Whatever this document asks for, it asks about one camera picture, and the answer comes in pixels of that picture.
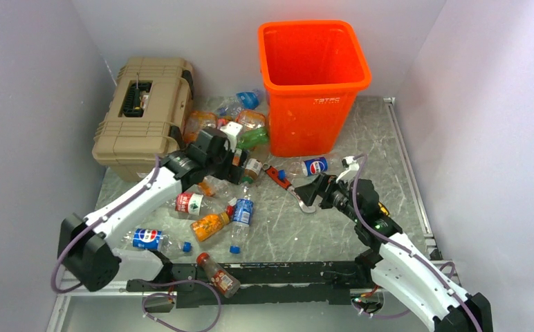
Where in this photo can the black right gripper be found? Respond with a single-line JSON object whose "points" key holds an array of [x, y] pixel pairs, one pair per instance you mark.
{"points": [[308, 193]]}

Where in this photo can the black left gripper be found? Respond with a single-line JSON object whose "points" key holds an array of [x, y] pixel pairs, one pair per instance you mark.
{"points": [[235, 173]]}

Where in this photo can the brown tea bottle green cap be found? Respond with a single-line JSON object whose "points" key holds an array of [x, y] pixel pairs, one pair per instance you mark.
{"points": [[251, 171]]}

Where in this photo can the pepsi bottle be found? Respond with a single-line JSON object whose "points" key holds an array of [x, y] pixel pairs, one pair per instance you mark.
{"points": [[303, 167], [156, 240]]}

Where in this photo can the blue label water bottle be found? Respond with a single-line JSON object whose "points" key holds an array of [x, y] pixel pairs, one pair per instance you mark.
{"points": [[243, 212]]}

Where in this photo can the green plastic bottle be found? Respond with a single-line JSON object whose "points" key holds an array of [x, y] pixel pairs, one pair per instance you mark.
{"points": [[250, 139]]}

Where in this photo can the red label bottle red cap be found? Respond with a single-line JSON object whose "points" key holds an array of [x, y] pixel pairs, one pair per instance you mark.
{"points": [[193, 206]]}

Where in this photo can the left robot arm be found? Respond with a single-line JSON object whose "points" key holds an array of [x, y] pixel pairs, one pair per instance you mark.
{"points": [[88, 244]]}

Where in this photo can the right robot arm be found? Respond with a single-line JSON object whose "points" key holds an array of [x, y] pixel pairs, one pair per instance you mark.
{"points": [[395, 264]]}

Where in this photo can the orange plastic bin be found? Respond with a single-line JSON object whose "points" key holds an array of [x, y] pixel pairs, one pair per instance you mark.
{"points": [[312, 71]]}

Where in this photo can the clear bottle orange label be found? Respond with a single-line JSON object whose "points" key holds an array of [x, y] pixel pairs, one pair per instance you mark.
{"points": [[211, 186]]}

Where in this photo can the red adjustable wrench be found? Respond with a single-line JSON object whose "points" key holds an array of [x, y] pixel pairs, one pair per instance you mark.
{"points": [[279, 177]]}

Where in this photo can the crushed orange label bottle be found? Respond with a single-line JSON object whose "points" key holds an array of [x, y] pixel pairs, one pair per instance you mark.
{"points": [[250, 120]]}

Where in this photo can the orange bottle yellow cap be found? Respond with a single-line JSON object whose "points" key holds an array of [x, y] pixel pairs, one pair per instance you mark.
{"points": [[209, 225]]}

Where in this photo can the large orange label bottle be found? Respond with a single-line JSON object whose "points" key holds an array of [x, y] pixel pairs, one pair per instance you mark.
{"points": [[197, 121]]}

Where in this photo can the clear bottle blue label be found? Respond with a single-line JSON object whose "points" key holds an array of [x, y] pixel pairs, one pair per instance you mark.
{"points": [[241, 101]]}

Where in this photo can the tan plastic toolbox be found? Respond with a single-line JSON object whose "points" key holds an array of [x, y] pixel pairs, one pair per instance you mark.
{"points": [[146, 117]]}

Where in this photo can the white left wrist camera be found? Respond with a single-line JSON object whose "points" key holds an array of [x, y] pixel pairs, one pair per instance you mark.
{"points": [[232, 130]]}

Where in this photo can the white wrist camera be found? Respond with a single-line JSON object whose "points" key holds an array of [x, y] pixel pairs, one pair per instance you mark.
{"points": [[351, 167], [232, 130]]}

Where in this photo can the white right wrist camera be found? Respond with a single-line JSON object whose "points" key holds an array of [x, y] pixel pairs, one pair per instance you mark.
{"points": [[351, 167]]}

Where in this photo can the yellow handle screwdriver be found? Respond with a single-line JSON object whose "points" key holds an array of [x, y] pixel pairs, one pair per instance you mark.
{"points": [[383, 210]]}

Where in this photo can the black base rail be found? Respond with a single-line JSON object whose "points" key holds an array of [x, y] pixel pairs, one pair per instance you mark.
{"points": [[332, 282]]}

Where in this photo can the red cap bottle on rail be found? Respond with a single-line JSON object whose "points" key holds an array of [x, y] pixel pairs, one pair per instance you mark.
{"points": [[219, 277]]}

